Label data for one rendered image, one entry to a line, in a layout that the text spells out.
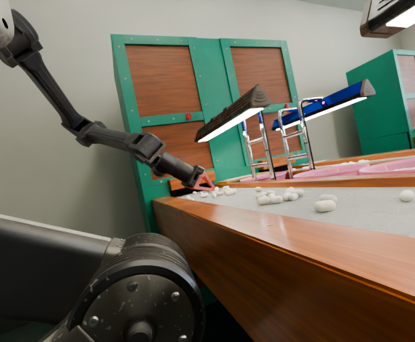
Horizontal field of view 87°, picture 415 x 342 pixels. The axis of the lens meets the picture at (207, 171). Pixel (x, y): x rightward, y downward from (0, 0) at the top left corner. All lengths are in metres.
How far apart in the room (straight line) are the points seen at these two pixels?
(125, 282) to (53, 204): 2.01
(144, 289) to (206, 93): 1.47
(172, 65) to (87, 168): 1.17
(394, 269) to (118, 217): 2.09
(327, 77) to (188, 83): 2.74
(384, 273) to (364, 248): 0.05
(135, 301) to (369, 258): 0.21
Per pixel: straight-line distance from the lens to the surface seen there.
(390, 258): 0.24
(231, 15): 3.29
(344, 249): 0.26
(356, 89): 1.21
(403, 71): 3.61
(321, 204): 0.48
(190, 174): 0.68
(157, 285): 0.24
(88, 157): 2.21
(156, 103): 1.50
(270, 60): 2.03
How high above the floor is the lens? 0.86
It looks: level
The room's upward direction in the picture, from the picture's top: 12 degrees counter-clockwise
